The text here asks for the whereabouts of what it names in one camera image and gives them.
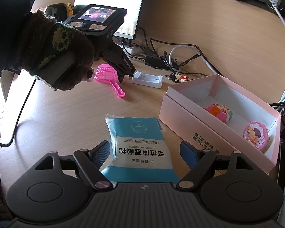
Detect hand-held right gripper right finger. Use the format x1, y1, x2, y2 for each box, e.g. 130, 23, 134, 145
176, 141, 257, 190

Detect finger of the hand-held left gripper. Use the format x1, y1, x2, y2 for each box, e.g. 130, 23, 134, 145
113, 43, 136, 78
102, 51, 125, 83

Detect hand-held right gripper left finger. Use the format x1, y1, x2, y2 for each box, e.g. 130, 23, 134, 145
34, 141, 113, 192

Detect pink toy strainer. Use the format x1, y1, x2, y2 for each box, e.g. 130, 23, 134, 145
94, 64, 126, 98

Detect white battery charger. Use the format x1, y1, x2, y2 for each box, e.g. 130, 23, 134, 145
132, 71, 163, 89

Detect pink cardboard box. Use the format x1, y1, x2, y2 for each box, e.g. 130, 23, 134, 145
159, 74, 282, 174

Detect blue white cotton pad packet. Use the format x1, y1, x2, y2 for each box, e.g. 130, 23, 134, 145
100, 114, 181, 186

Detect wooden desktop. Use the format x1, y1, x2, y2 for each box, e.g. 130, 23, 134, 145
0, 36, 285, 195

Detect person's left hand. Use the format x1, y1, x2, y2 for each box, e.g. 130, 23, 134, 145
21, 9, 96, 91

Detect white power strip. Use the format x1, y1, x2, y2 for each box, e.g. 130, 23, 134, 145
122, 44, 148, 55

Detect black power adapter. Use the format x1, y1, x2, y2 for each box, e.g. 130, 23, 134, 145
145, 55, 174, 71

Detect dark rounded object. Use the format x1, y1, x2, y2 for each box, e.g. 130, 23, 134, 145
43, 3, 68, 20

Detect pink and orange toy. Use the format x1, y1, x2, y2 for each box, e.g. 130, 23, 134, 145
203, 103, 234, 123

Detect round pink printed toy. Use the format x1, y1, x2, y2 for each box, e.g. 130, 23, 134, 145
242, 121, 270, 150

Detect small brown keychain figure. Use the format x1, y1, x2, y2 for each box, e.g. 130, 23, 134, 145
166, 72, 180, 82

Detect thick grey cable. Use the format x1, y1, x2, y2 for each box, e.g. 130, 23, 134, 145
169, 45, 219, 76

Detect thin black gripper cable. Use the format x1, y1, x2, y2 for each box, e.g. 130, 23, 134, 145
0, 77, 36, 148

